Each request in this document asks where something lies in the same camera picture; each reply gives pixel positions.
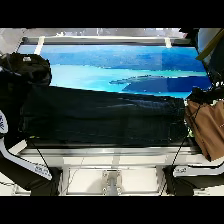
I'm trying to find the black pants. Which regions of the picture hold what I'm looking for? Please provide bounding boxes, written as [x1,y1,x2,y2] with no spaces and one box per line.
[19,84,190,148]

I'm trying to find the black garment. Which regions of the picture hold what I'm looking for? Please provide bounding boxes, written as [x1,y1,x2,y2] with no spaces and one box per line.
[0,52,53,89]

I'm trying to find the black cable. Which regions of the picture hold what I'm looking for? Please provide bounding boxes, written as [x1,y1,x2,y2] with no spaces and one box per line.
[170,132,190,168]
[27,135,52,175]

